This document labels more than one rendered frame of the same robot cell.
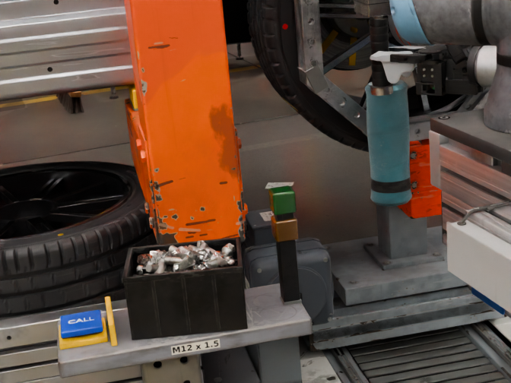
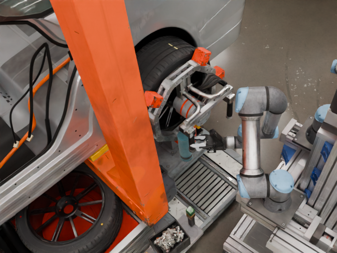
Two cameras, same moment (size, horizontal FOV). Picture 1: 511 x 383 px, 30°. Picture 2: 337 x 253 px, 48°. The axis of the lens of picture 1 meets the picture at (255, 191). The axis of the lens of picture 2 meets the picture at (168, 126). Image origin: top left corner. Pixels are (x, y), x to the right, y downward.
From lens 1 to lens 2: 1.73 m
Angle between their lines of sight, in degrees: 40
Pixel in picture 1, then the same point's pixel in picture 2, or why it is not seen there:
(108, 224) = (112, 211)
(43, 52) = (61, 167)
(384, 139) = (186, 149)
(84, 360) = not seen: outside the picture
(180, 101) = (152, 200)
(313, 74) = (159, 138)
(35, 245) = (99, 234)
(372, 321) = (176, 174)
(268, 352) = not seen: hidden behind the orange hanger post
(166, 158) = (150, 212)
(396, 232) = (173, 143)
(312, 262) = (172, 186)
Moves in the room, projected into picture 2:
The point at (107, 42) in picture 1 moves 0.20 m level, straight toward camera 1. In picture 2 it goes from (81, 152) to (101, 173)
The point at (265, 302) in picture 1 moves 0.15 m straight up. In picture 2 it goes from (185, 228) to (184, 218)
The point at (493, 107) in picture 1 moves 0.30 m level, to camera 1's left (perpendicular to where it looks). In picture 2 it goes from (269, 207) to (222, 241)
